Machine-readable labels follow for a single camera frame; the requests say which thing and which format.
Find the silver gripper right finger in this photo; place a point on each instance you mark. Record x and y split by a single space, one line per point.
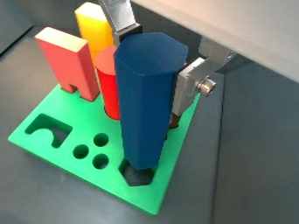
193 79

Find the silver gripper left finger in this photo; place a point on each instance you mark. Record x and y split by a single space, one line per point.
121 18

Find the blue hexagonal prism block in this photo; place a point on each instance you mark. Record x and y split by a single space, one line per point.
148 60

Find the yellow rectangular block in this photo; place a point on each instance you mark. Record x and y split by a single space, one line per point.
94 28

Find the brown star block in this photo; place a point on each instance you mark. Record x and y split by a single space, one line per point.
174 121

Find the red cylinder block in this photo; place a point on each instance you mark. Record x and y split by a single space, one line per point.
108 81

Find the salmon arch block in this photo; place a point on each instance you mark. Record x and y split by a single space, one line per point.
67 54

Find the green shape sorter base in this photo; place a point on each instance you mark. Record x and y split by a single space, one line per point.
70 133

